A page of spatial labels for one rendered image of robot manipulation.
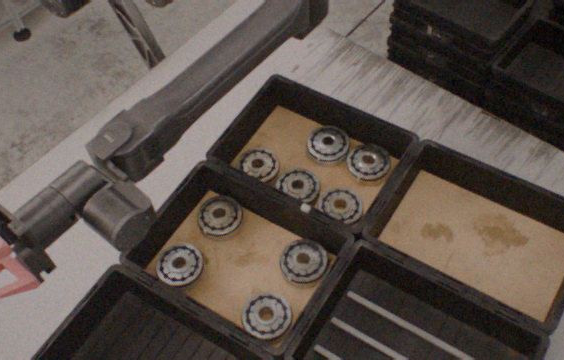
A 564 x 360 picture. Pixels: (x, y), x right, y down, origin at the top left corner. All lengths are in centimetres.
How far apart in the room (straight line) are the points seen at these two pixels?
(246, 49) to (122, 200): 28
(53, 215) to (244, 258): 71
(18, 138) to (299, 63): 139
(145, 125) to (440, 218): 85
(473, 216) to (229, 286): 56
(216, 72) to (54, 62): 232
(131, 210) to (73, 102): 222
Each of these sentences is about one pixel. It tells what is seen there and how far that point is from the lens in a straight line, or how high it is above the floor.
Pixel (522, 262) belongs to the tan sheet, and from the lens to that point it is 153.
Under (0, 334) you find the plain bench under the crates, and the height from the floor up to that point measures 70.
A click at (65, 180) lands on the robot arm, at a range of 85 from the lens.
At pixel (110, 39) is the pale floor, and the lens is 323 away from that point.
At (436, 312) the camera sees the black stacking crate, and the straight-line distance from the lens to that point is 144.
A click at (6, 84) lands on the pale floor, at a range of 320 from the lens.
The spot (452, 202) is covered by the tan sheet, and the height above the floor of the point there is 83.
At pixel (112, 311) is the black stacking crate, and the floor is 83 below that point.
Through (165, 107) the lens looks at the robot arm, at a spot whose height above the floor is 148.
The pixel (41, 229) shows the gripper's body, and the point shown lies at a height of 147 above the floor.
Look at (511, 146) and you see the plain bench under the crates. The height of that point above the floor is 70.
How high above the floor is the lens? 214
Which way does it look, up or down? 56 degrees down
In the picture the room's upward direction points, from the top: 5 degrees counter-clockwise
